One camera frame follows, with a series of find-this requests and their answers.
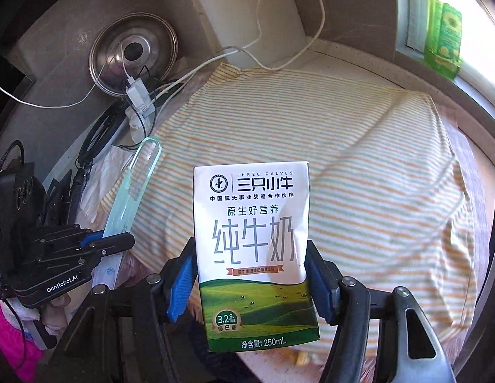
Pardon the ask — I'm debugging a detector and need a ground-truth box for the white appliance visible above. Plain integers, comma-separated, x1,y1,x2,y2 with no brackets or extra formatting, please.
183,0,308,69

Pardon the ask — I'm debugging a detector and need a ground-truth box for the thin white cable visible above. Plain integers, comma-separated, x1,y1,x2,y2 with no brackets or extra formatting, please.
0,42,130,109

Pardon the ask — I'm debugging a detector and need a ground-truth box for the clear blue plastic wrapper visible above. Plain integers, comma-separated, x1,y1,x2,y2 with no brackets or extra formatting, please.
102,136,162,284

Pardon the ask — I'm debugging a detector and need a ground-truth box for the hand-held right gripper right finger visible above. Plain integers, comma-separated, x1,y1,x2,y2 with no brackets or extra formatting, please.
305,239,452,383

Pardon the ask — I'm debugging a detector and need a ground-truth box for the steel pot lid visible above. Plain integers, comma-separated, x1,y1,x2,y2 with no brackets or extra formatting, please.
89,13,178,97

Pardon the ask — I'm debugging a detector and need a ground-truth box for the white charger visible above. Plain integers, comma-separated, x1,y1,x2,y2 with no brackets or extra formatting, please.
126,78,151,106

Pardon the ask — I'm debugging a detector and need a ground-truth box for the person's pink clothing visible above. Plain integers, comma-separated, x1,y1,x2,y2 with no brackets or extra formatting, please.
0,299,42,383

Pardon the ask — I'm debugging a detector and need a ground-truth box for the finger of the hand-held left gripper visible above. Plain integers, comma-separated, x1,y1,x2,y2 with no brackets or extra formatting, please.
43,169,88,226
32,225,135,274

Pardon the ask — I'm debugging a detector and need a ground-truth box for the white window frame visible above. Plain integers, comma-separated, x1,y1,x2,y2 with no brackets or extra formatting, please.
395,0,495,136

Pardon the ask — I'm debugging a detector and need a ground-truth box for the white power cable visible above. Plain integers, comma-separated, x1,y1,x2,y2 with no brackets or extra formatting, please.
232,0,327,70
149,0,277,100

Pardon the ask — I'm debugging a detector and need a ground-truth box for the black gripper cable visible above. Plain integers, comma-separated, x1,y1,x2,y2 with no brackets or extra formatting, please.
0,139,25,176

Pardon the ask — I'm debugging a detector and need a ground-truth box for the white power strip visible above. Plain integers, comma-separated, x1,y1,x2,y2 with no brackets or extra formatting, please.
126,100,157,132

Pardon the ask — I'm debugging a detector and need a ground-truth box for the green white milk carton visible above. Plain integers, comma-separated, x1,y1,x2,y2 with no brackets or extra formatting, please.
193,161,321,352

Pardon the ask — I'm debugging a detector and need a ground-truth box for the green dish soap bottle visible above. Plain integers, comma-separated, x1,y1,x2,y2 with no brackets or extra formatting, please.
423,0,464,80

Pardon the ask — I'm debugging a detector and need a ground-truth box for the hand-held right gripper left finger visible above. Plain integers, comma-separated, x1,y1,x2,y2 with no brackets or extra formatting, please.
56,236,197,383

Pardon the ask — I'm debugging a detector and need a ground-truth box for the striped cloth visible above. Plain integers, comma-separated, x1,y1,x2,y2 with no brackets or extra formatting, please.
100,64,477,372

